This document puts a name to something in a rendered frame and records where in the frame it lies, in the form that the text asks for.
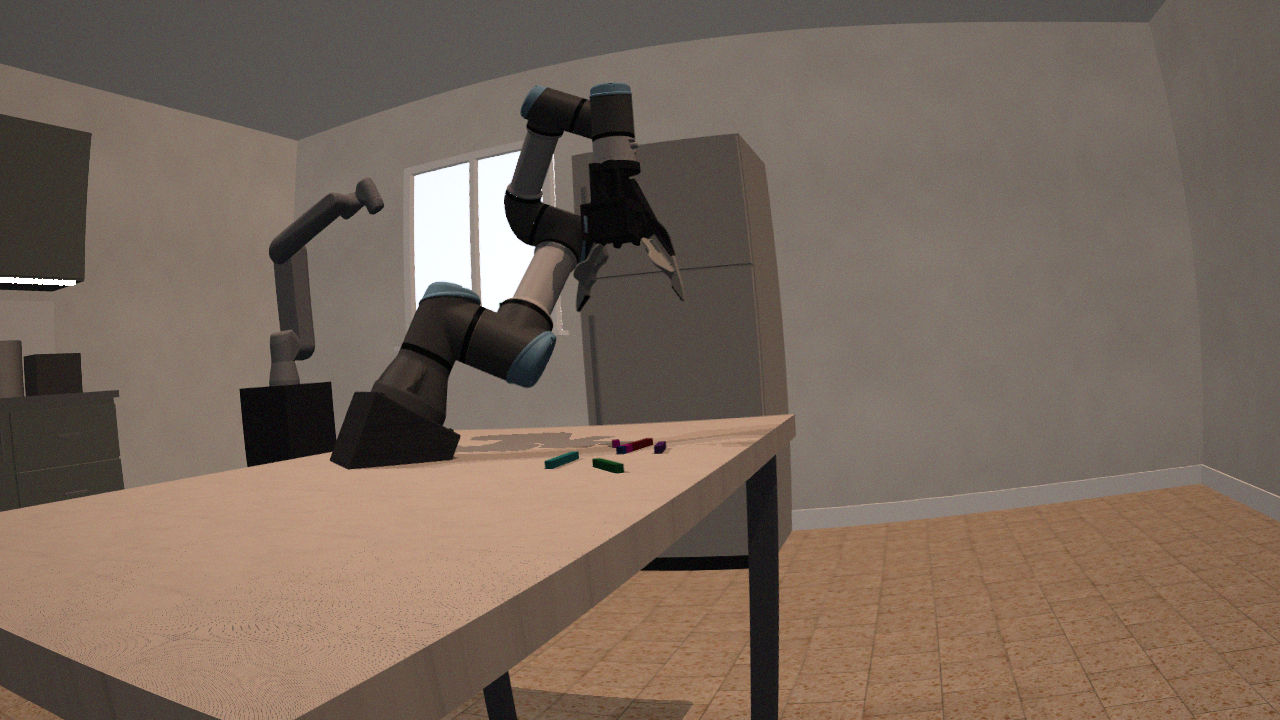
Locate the green rod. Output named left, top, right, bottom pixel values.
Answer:
left=593, top=457, right=625, bottom=473

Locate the turquoise rod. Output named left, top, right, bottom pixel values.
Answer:
left=545, top=451, right=579, bottom=469

